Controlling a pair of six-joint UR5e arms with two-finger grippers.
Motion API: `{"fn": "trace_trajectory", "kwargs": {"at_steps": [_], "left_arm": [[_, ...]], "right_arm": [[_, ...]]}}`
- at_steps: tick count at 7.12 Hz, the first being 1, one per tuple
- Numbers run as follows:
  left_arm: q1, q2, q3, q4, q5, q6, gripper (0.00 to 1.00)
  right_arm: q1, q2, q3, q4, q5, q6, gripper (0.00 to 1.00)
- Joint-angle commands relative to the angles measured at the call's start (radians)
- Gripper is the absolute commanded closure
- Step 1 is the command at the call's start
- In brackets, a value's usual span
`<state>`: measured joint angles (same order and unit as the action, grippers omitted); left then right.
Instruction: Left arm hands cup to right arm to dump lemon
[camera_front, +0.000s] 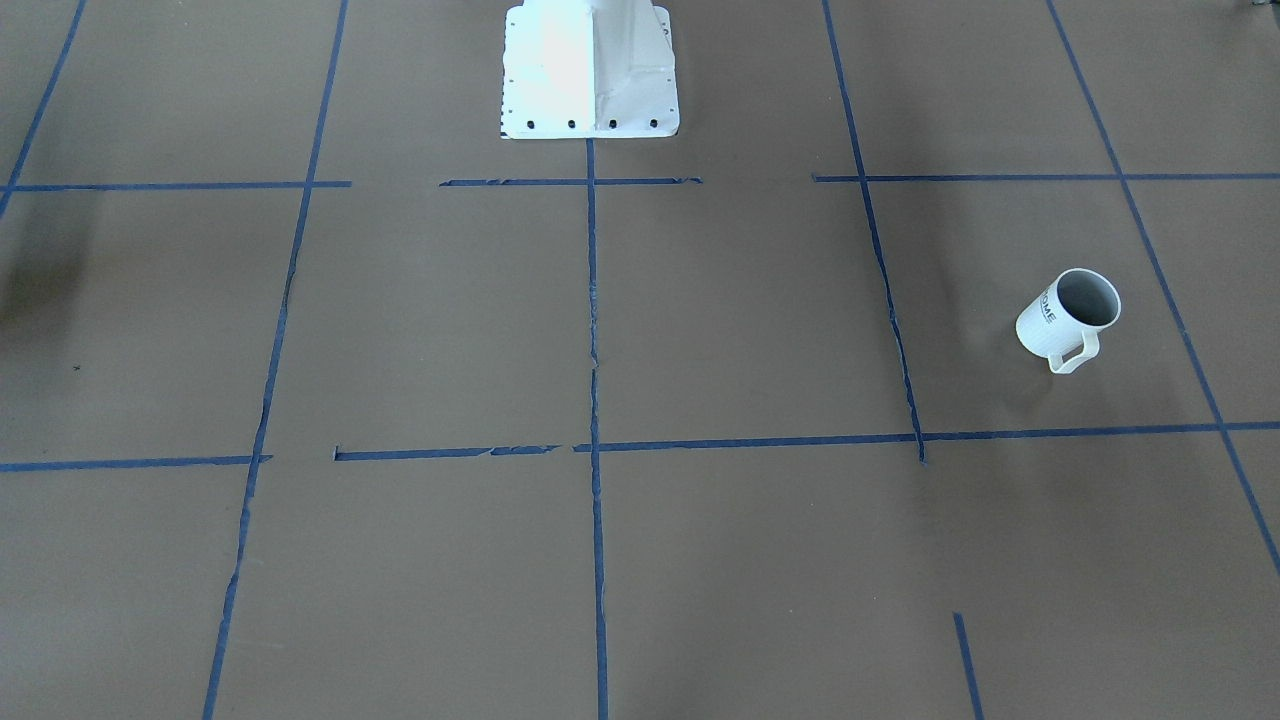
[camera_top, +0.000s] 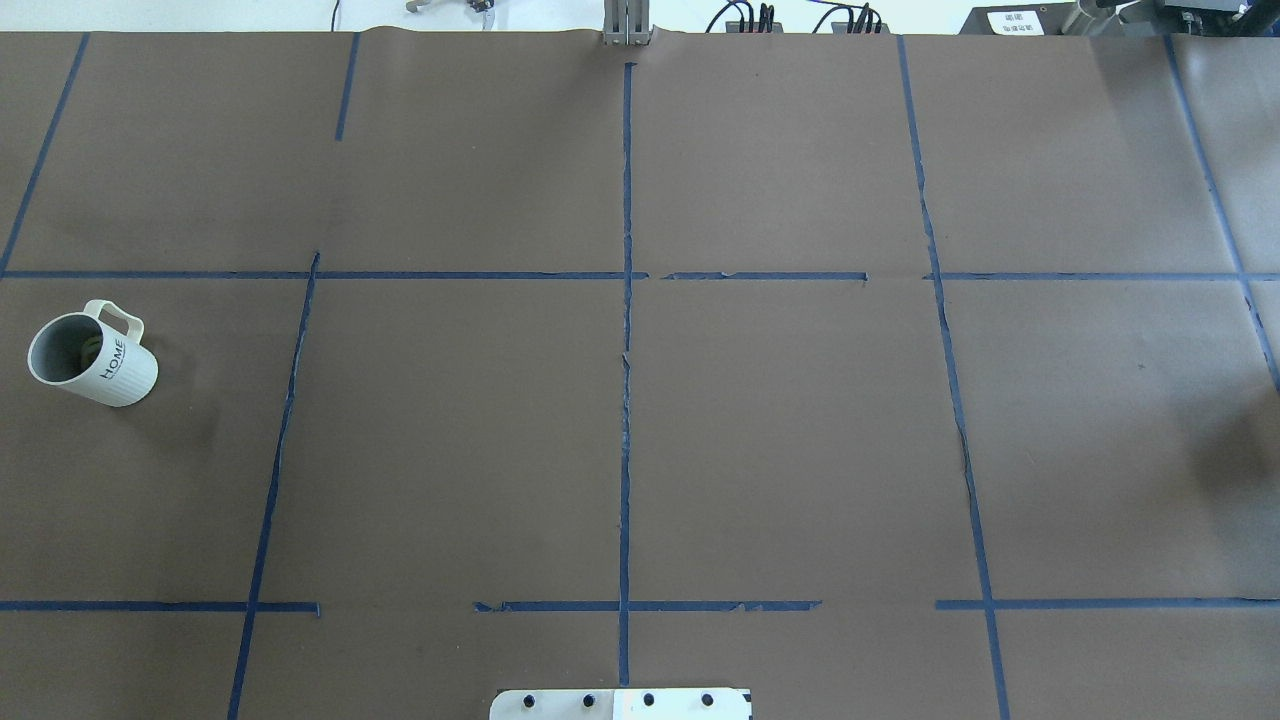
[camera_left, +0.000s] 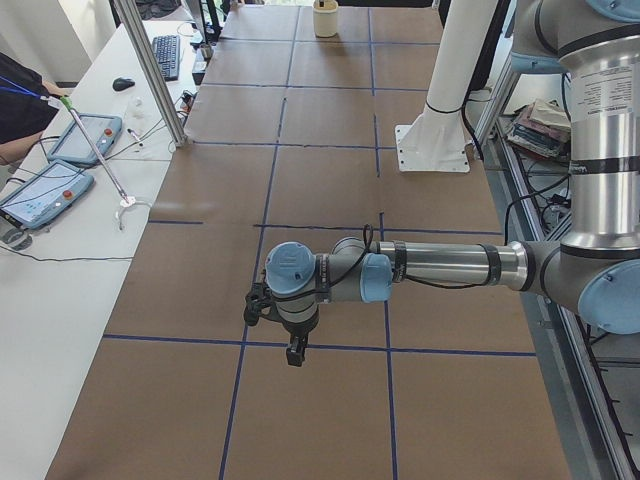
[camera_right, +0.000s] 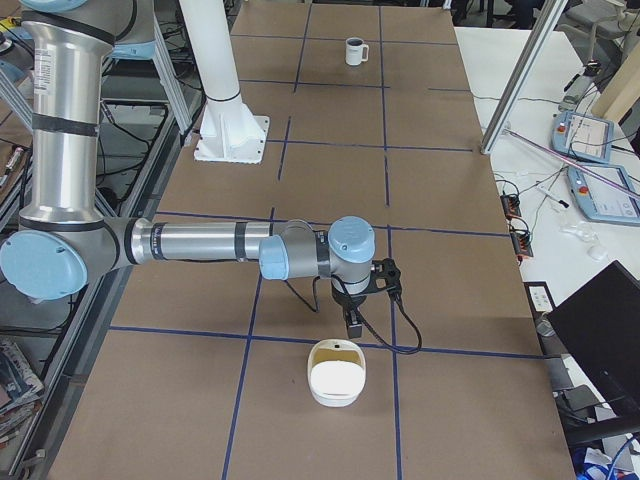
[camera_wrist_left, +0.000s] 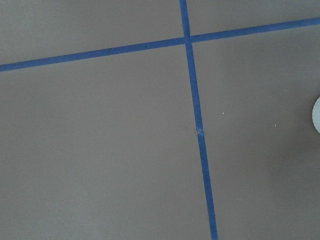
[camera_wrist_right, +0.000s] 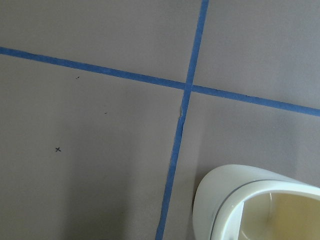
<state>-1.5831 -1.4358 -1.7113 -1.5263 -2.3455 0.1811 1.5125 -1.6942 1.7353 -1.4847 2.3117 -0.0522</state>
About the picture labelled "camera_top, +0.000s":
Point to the grey aluminium frame post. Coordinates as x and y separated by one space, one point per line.
627 23

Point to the black box with white label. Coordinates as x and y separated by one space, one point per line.
1020 20

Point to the white ribbed HOME mug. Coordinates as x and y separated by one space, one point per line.
96 354

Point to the white mounting plate with bolts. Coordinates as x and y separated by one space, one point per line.
624 703

